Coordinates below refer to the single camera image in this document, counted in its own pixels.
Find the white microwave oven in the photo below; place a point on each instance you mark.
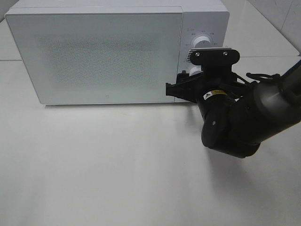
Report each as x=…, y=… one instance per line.
x=199, y=17

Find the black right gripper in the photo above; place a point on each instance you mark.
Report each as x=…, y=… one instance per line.
x=214, y=85

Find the white dial knob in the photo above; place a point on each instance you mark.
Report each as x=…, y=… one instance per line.
x=195, y=70
x=202, y=41

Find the white microwave door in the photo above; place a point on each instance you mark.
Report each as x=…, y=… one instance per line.
x=99, y=59

